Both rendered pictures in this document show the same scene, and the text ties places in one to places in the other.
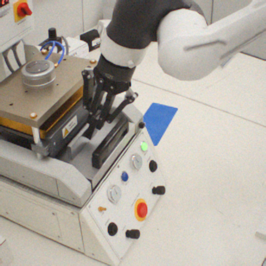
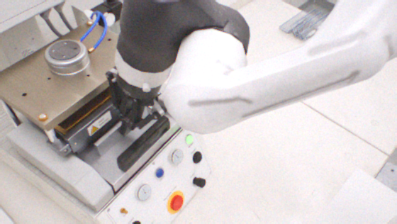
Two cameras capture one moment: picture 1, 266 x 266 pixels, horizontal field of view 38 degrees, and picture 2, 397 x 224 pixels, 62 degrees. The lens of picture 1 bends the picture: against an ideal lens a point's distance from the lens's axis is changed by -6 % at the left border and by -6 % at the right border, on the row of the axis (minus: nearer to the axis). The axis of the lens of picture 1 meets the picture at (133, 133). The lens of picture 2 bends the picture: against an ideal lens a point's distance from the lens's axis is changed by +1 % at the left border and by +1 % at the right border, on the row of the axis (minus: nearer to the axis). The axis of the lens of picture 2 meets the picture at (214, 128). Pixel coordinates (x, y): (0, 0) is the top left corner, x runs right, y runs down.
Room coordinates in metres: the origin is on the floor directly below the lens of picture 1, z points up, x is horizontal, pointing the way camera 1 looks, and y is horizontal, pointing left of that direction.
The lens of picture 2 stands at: (0.33, -0.13, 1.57)
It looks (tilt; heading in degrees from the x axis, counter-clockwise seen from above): 51 degrees down; 5
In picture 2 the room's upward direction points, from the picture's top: 5 degrees clockwise
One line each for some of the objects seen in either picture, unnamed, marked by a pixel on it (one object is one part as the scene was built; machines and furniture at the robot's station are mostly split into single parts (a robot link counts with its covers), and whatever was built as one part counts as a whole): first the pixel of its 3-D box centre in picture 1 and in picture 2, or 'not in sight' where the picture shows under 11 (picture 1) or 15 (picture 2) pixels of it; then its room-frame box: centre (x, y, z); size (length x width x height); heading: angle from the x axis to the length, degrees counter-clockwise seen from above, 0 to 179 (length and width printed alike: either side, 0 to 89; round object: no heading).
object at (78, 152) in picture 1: (61, 132); (101, 118); (0.78, 0.17, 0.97); 0.30 x 0.22 x 0.08; 65
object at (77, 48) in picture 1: (59, 57); not in sight; (1.45, 0.30, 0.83); 0.23 x 0.12 x 0.07; 144
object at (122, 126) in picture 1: (111, 141); (144, 142); (0.73, 0.05, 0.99); 0.15 x 0.02 x 0.04; 155
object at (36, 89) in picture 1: (35, 82); (71, 63); (0.84, 0.24, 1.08); 0.31 x 0.24 x 0.13; 155
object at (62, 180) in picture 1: (37, 171); (59, 165); (0.65, 0.21, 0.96); 0.25 x 0.05 x 0.07; 65
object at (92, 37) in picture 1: (91, 40); not in sight; (1.62, 0.18, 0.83); 0.09 x 0.06 x 0.07; 139
